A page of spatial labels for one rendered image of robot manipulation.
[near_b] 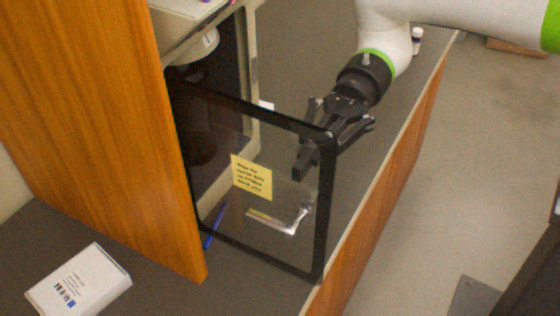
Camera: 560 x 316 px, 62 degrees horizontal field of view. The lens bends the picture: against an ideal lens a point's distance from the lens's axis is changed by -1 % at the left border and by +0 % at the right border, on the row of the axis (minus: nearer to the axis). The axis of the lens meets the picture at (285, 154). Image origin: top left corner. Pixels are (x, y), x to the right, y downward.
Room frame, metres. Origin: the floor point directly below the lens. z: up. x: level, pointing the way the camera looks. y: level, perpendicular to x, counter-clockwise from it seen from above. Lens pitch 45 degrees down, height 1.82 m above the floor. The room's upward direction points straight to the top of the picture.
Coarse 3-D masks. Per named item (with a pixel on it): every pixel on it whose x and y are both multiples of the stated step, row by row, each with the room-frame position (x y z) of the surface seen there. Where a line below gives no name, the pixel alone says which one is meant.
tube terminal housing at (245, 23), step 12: (252, 0) 0.87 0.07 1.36; (228, 12) 0.80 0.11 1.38; (240, 12) 0.88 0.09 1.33; (252, 12) 0.87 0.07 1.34; (216, 24) 0.77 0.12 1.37; (240, 24) 0.88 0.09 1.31; (252, 24) 0.87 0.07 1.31; (192, 36) 0.70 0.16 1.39; (240, 36) 0.88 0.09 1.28; (252, 36) 0.87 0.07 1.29; (180, 48) 0.68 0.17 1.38; (240, 48) 0.87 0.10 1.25; (252, 48) 0.87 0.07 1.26; (168, 60) 0.65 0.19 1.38; (240, 60) 0.87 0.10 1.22; (240, 72) 0.87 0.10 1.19; (252, 96) 0.86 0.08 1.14
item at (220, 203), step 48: (192, 96) 0.56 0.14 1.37; (192, 144) 0.57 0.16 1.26; (240, 144) 0.53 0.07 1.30; (288, 144) 0.48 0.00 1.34; (336, 144) 0.45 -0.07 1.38; (192, 192) 0.58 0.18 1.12; (240, 192) 0.53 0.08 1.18; (288, 192) 0.48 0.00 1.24; (240, 240) 0.54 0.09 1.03; (288, 240) 0.48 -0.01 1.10
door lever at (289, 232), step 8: (296, 208) 0.48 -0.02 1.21; (248, 216) 0.46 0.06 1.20; (256, 216) 0.46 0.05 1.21; (264, 216) 0.46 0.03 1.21; (296, 216) 0.46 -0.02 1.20; (304, 216) 0.46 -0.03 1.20; (264, 224) 0.45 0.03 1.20; (272, 224) 0.44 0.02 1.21; (280, 224) 0.44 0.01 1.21; (296, 224) 0.45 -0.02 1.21; (280, 232) 0.43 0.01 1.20; (288, 232) 0.43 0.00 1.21
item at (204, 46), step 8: (208, 32) 0.78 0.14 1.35; (216, 32) 0.81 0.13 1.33; (200, 40) 0.76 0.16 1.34; (208, 40) 0.77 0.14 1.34; (216, 40) 0.79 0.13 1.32; (192, 48) 0.74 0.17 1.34; (200, 48) 0.75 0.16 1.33; (208, 48) 0.76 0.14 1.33; (184, 56) 0.73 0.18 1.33; (192, 56) 0.73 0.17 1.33; (200, 56) 0.74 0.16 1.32; (176, 64) 0.72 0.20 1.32
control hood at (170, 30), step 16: (160, 0) 0.59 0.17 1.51; (176, 0) 0.59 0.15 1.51; (192, 0) 0.59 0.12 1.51; (224, 0) 0.60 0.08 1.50; (160, 16) 0.57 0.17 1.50; (176, 16) 0.56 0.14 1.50; (192, 16) 0.55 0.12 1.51; (208, 16) 0.58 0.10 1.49; (160, 32) 0.58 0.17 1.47; (176, 32) 0.56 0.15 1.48; (192, 32) 0.60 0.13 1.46; (160, 48) 0.58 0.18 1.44
